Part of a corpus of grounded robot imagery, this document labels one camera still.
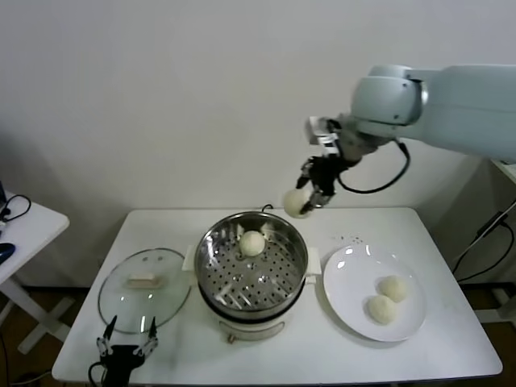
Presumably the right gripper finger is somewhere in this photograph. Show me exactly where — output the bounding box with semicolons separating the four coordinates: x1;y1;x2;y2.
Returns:
297;158;316;189
300;189;336;214

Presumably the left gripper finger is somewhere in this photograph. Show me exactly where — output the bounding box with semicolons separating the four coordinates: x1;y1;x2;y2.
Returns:
95;314;119;359
135;316;160;358

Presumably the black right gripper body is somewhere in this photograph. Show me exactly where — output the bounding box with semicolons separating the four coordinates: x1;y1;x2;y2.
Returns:
306;155;358;194

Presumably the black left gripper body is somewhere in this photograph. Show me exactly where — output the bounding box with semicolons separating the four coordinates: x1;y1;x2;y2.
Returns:
104;345;146;371

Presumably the white steamed baozi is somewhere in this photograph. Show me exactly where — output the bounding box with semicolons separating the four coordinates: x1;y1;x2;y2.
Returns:
239;230;267;257
377;275;410;303
283;188;318;219
364;294;398;326

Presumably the perforated steel steamer basket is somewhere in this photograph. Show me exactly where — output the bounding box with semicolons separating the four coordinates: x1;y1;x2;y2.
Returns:
181;210;322;318

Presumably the round glass pot lid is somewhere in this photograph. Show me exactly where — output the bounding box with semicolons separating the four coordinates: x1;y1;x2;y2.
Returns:
98;248;193;335

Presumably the large white plate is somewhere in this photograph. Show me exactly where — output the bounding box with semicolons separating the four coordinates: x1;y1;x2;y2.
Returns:
322;243;428;343

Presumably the cream electric cooking pot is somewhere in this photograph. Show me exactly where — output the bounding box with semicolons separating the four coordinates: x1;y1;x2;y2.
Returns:
197;273;318;344

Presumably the white side table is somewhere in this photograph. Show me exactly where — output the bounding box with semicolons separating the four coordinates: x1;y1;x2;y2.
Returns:
0;199;70;356

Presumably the white shelf board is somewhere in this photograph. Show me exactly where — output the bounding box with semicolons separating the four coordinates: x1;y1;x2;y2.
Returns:
489;158;516;182

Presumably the white stand foot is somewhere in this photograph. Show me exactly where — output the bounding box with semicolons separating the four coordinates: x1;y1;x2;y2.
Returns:
479;288;516;323

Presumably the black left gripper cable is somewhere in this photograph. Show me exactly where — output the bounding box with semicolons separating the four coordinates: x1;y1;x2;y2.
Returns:
88;361;106;387

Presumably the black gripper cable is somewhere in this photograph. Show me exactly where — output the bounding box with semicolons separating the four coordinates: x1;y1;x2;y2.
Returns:
88;361;106;387
336;139;411;195

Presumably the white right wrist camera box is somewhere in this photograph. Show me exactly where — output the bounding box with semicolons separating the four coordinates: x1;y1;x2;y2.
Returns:
308;115;339;156

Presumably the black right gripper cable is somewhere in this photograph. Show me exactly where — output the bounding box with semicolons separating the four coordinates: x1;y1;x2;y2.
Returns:
336;139;411;195

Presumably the black cable loop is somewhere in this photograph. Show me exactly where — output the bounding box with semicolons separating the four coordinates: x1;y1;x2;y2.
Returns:
0;194;32;225

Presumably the black floor power cable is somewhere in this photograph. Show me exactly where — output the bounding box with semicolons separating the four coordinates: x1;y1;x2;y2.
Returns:
453;199;516;283

